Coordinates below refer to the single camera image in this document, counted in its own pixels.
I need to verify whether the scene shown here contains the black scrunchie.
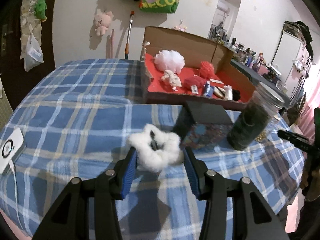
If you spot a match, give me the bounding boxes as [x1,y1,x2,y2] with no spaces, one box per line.
[232,89,241,101]

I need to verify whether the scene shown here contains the white soft cloth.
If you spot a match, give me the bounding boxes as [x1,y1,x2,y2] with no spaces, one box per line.
[223,85,233,101]

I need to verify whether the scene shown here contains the beige powder puff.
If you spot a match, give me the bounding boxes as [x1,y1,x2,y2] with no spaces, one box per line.
[213,87,226,99]

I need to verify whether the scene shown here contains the blue tissue pack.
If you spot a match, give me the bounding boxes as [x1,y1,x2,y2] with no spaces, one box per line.
[203,81,213,98]

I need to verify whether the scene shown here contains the white fluffy scrunchie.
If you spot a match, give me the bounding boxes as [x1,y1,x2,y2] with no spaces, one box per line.
[127,124,183,173]

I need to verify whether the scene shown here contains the red foam net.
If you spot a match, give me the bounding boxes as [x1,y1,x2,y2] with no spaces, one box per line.
[199,61,215,80]

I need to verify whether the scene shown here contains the red plush towel toy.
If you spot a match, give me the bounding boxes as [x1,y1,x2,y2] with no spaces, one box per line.
[183,75,206,90]

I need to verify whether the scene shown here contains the floral cream scrunchie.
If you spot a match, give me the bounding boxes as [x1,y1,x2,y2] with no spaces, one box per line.
[161,69,182,88]

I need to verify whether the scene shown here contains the white mesh bath pouf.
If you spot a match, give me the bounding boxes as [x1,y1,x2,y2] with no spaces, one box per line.
[153,50,185,74]

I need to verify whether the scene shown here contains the person right hand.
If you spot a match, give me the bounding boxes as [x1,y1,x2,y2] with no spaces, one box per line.
[300,169,319,202]

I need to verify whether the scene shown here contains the small jar with gold pins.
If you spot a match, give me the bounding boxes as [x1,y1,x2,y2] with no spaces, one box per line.
[255,114,281,142]

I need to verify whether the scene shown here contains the large jar with dark contents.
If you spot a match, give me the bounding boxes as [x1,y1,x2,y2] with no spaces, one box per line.
[227,82,284,151]

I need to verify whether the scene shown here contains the white fridge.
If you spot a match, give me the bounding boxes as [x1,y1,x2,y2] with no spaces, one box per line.
[271,31,302,82]

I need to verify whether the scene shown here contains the dark cloth side table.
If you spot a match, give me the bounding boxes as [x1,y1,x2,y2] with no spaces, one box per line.
[231,59,290,108]

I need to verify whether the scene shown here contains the white power bank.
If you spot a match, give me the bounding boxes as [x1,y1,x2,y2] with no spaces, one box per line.
[0,128,26,174]

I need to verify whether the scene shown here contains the blue plaid tablecloth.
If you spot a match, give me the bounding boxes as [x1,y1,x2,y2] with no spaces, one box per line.
[1,59,304,239]

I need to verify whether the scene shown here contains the black box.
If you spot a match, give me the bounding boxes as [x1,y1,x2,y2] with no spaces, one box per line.
[172,101,233,150]

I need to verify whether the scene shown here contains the red lined cardboard box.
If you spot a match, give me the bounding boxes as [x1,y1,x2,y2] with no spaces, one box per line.
[140,26,255,111]

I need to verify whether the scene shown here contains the dark wooden door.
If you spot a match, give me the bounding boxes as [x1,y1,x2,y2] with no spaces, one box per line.
[1,0,56,109]

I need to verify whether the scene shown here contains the pink fox plush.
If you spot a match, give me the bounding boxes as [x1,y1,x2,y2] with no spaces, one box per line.
[173,20,187,32]

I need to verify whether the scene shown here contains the white plastic bag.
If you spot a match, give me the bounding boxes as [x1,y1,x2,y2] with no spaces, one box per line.
[24,33,44,72]

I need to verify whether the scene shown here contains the green plush on door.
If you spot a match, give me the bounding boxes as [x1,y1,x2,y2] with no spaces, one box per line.
[34,0,47,22]

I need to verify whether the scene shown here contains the wall mirror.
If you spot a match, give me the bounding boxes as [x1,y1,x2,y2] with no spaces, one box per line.
[208,0,241,42]

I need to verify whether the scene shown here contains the pink plush on wall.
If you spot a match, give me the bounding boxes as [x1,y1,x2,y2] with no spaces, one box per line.
[93,11,114,36]

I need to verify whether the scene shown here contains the mop handle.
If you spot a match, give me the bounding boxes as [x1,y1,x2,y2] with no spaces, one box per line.
[125,11,135,60]

